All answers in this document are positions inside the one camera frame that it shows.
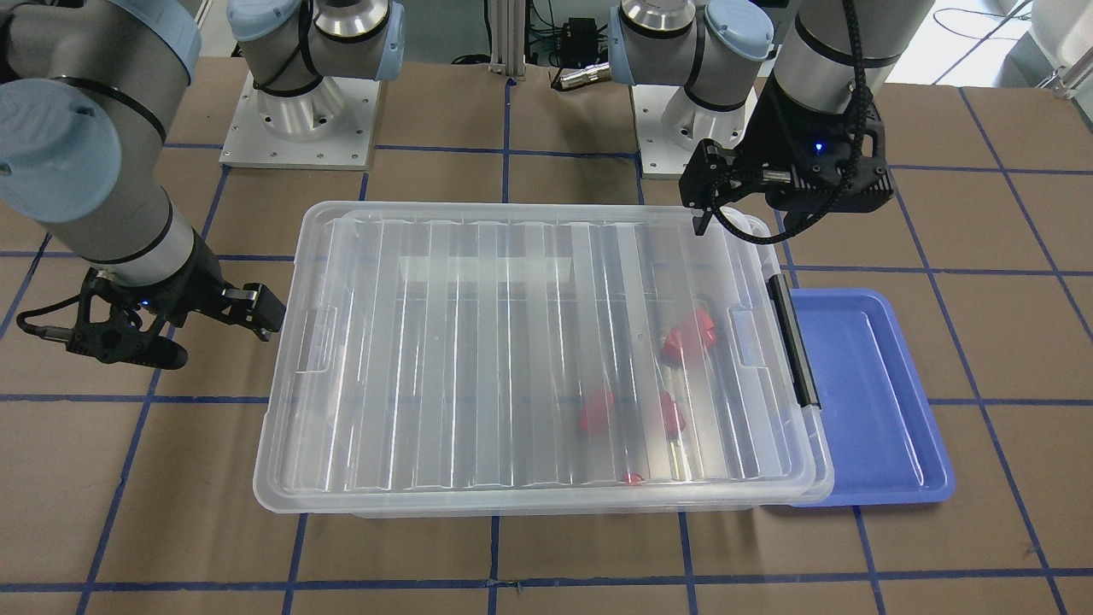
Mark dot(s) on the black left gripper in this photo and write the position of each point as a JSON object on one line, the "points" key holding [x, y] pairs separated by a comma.
{"points": [[779, 124]]}

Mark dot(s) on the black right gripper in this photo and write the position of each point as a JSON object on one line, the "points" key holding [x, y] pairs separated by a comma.
{"points": [[195, 279]]}

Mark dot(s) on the red block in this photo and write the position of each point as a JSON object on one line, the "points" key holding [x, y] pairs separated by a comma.
{"points": [[672, 417], [595, 416], [691, 339], [632, 479]]}

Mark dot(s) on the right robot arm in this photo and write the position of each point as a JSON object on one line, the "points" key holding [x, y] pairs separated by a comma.
{"points": [[90, 91]]}

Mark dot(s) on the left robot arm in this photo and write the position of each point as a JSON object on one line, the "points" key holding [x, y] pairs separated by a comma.
{"points": [[834, 53]]}

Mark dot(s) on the clear plastic storage box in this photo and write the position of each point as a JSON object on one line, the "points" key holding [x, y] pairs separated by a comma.
{"points": [[546, 504]]}

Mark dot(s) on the red block in box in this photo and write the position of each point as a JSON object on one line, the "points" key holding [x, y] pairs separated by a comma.
{"points": [[672, 417], [595, 416], [632, 479]]}

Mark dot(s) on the blue plastic tray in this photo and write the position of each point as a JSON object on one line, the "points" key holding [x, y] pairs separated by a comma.
{"points": [[886, 446]]}

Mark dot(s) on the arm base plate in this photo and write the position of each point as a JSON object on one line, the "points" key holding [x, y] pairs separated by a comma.
{"points": [[330, 128], [669, 125]]}

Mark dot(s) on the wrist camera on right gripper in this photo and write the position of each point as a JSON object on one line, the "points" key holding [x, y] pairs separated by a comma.
{"points": [[112, 326]]}

